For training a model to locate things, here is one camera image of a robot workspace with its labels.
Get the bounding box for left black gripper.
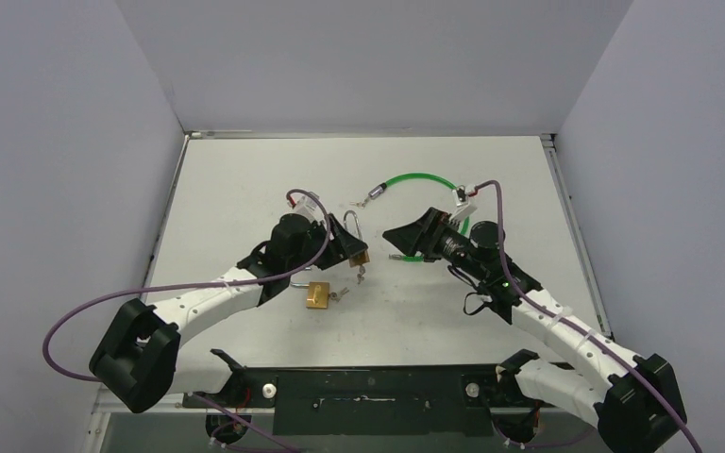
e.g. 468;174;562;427
287;214;366;274

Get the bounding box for long-shackle brass padlock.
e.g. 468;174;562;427
343;210;370;273

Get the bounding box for silver key pair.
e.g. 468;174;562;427
329;287;349;302

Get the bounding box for green cable lock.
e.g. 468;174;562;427
361;172;456;263

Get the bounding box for short brass padlock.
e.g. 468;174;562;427
290;281;331;310

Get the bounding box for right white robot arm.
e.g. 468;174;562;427
382;208;687;452

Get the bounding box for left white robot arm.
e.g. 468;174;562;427
89;213;368;413

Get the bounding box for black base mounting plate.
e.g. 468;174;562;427
209;364;545;440

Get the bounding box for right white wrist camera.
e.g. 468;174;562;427
449;185;478;235

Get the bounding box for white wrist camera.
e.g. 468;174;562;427
449;185;478;235
286;191;321;217

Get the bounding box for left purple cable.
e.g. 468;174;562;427
42;188;333;383

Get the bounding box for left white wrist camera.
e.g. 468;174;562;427
286;191;321;217

